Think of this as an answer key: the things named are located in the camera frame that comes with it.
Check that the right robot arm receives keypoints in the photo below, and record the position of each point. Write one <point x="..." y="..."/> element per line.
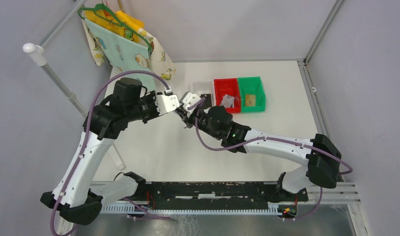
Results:
<point x="318" y="157"/>

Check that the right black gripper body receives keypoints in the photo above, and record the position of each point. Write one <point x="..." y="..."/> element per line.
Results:
<point x="202" y="121"/>

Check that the black card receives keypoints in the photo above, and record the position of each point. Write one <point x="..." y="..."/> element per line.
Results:
<point x="208" y="100"/>

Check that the white plastic bin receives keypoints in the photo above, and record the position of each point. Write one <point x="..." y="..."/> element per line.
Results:
<point x="200" y="88"/>

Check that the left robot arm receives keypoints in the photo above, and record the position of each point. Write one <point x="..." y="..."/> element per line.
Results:
<point x="74" y="199"/>

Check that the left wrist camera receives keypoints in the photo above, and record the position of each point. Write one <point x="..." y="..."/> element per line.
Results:
<point x="166" y="102"/>

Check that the white grey card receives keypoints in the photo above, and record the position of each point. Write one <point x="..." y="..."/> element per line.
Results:
<point x="227" y="101"/>

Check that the white clothes rack pole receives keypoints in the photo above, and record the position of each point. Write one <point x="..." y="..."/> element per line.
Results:
<point x="35" y="52"/>

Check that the green clothes hanger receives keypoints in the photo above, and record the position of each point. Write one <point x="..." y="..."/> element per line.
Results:
<point x="111" y="21"/>

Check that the gold card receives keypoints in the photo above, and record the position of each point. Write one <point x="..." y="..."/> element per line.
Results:
<point x="250" y="100"/>

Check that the green plastic bin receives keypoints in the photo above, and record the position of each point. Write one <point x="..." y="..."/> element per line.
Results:
<point x="252" y="85"/>

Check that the cream printed cloth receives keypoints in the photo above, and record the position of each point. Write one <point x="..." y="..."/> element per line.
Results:
<point x="160" y="62"/>

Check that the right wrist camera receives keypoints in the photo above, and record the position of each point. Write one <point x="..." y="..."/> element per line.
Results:
<point x="189" y="102"/>

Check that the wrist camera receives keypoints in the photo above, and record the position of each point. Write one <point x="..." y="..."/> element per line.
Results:
<point x="189" y="102"/>
<point x="166" y="102"/>

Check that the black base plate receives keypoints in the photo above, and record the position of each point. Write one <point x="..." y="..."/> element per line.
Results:
<point x="255" y="195"/>

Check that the light blue printed cloth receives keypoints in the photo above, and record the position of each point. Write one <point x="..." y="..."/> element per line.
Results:
<point x="122" y="53"/>

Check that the red plastic bin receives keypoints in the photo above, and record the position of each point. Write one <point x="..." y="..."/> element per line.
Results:
<point x="226" y="92"/>

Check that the aluminium frame rail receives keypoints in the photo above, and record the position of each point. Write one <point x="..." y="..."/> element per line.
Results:
<point x="344" y="193"/>

